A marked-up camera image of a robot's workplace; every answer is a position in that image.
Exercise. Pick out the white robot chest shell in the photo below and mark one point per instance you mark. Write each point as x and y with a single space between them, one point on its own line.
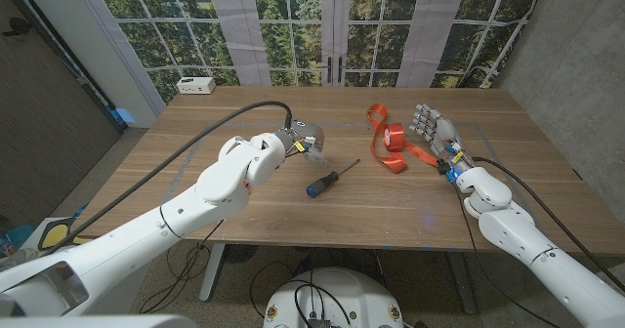
97 322

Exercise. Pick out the grey sneaker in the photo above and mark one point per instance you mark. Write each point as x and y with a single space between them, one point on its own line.
17 258

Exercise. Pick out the white power strip box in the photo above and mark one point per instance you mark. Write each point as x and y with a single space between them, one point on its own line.
195 85

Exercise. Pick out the white table leg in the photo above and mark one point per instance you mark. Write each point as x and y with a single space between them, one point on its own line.
212 269

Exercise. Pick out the white printed floor mat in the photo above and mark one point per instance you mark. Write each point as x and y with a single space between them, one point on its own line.
54 235

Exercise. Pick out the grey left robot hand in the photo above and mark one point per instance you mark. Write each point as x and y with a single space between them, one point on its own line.
307 133

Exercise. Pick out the grey table leg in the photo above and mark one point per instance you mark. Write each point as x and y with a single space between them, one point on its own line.
464 284

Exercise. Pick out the printed window forest backdrop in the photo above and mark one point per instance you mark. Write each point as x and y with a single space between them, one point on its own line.
234 25

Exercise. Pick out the orange ribbon with spool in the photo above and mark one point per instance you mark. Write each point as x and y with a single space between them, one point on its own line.
393 136

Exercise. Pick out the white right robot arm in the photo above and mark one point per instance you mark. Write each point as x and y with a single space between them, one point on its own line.
537 250

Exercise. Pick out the black round floor disc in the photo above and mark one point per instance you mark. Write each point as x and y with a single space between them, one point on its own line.
240 253

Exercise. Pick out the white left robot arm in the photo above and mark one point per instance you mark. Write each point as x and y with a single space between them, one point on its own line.
146 230

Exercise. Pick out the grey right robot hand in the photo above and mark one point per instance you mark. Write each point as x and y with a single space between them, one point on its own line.
444 133

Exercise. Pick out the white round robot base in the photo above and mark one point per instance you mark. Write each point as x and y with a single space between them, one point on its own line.
342 299

